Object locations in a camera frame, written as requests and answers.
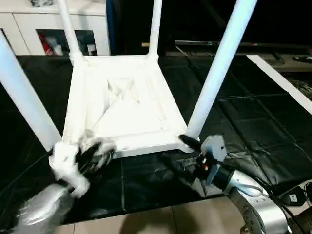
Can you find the small white cup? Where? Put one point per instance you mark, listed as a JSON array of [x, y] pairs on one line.
[[91, 48]]

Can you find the dark long rail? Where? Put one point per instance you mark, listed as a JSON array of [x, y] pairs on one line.
[[234, 44]]

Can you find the black work mat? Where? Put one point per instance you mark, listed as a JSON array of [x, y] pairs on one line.
[[253, 117]]

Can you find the white flat strip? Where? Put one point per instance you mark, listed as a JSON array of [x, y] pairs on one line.
[[278, 78]]

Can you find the black flat remote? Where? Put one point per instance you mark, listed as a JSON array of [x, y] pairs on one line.
[[302, 58]]

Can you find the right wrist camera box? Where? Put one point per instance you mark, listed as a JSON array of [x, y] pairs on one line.
[[213, 146]]

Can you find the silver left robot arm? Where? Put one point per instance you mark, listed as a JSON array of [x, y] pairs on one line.
[[44, 209]]

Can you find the small tan box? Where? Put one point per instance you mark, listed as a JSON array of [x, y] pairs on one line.
[[145, 45]]

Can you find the black floor power adapter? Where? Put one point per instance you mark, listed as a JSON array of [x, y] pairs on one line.
[[295, 197]]

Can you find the white plastic table top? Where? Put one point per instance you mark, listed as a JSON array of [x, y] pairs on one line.
[[122, 112]]

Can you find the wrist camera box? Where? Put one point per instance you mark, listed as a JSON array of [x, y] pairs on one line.
[[213, 146], [66, 163]]

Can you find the white plastic table leg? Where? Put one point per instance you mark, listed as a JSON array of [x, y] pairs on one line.
[[68, 29], [24, 92], [155, 29], [219, 68]]

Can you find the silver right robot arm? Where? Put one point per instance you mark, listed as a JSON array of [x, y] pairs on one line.
[[253, 204]]

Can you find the white glass-door cabinet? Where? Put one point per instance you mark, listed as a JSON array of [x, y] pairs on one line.
[[97, 22]]

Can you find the grey crumpled object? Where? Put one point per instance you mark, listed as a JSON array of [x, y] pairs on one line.
[[41, 2]]

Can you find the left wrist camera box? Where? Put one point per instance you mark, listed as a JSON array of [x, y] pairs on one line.
[[66, 163]]

